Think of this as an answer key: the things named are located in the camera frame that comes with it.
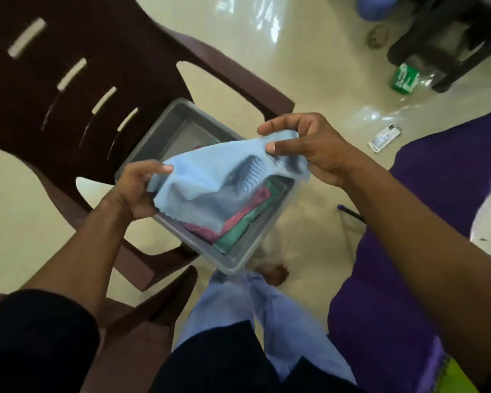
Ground blue plastic bucket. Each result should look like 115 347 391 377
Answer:
356 0 403 22

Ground grey plastic tub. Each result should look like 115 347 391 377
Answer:
114 98 302 276

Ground person's left hand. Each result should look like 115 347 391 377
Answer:
100 159 175 222

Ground teal zigzag edged cloth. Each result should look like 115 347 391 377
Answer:
212 177 289 255

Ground person's right forearm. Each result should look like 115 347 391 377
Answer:
343 159 491 385

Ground pink zigzag edged cloth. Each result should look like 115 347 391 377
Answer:
182 186 272 244

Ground black plastic stool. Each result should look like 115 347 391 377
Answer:
386 0 491 94

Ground white zigzag edged cloth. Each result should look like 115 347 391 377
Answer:
146 129 312 235

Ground brown plastic armchair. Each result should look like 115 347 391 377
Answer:
0 265 199 393
0 0 295 292

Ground green ribbed mat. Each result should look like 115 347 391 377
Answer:
435 356 480 393

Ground person's black shirt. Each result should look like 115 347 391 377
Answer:
0 289 491 393

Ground purple tablecloth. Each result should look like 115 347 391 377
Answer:
327 108 491 393

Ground white camlin card package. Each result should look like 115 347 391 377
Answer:
367 123 403 154

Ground green packet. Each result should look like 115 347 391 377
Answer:
391 63 421 96

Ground person's right hand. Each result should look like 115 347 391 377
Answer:
256 113 371 189

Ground person's right foot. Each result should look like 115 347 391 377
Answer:
254 262 290 287

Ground person's light blue trousers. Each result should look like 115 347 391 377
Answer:
175 269 357 385

